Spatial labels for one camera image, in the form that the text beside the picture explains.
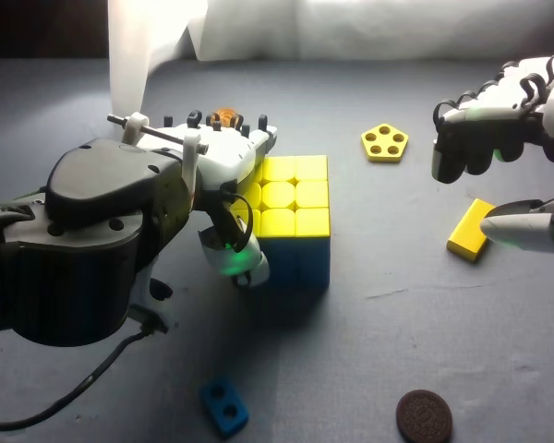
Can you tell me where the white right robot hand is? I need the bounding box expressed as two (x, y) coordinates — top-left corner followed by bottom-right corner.
(431, 43), (554, 269)

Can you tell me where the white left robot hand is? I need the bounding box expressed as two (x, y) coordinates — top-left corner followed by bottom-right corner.
(133, 109), (279, 290)

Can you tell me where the large colourful puzzle cube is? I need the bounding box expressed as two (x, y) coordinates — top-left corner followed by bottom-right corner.
(239, 154), (332, 290)

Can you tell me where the orange swirl cookie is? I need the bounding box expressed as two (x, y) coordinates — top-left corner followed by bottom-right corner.
(206, 108), (244, 133)

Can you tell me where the yellow pentagon block with holes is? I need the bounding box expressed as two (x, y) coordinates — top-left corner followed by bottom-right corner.
(360, 123), (410, 163)

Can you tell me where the yellow rectangular block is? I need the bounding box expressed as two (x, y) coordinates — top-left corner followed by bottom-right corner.
(445, 198), (498, 265)

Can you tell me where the white backdrop sheet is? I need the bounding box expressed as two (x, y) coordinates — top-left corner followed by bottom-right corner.
(108, 0), (554, 112)

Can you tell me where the grey table cloth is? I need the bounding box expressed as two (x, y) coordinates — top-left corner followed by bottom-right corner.
(0, 57), (554, 443)

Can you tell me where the blue two-hole rectangular block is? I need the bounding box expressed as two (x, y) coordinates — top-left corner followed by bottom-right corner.
(199, 376), (251, 439)

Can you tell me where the dark chocolate sandwich cookie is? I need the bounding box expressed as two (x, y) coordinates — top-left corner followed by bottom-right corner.
(395, 389), (454, 443)

